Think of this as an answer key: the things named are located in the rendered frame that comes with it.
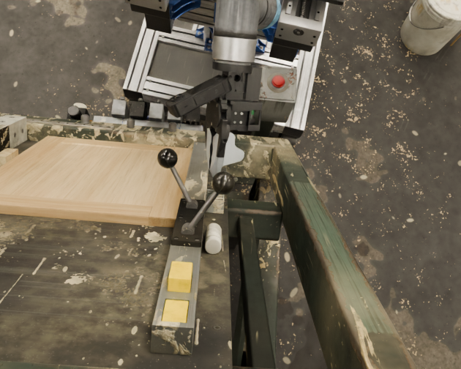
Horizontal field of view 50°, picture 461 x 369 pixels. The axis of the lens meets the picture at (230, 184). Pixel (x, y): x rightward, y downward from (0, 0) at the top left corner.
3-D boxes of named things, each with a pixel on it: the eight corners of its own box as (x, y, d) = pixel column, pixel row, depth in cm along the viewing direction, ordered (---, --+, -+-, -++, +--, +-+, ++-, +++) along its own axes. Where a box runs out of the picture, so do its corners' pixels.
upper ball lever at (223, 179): (194, 237, 86) (238, 176, 82) (192, 247, 82) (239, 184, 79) (175, 225, 85) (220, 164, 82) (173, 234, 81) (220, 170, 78)
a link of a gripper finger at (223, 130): (227, 159, 88) (232, 110, 85) (219, 159, 87) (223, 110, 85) (218, 152, 92) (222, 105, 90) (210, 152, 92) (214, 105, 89)
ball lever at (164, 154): (203, 203, 97) (173, 142, 93) (203, 210, 93) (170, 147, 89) (186, 211, 97) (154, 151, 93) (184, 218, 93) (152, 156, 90)
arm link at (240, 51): (222, 36, 81) (206, 34, 89) (219, 65, 83) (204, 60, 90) (263, 40, 84) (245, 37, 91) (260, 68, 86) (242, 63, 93)
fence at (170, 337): (209, 156, 151) (211, 143, 149) (191, 356, 60) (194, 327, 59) (193, 154, 150) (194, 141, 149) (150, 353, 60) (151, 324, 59)
